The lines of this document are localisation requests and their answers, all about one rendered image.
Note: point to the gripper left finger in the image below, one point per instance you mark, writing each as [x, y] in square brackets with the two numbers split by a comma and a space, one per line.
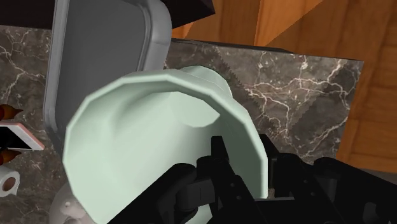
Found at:
[217, 186]

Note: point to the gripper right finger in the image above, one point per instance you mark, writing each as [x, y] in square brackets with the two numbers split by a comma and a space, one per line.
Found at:
[297, 183]

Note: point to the pale green cup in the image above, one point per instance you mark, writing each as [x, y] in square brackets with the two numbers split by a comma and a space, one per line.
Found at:
[133, 145]

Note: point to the pale grey rounded figure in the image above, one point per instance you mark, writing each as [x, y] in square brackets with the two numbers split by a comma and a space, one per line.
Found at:
[66, 208]

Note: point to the grey rectangular tray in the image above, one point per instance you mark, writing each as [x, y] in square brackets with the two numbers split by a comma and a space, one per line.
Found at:
[99, 59]

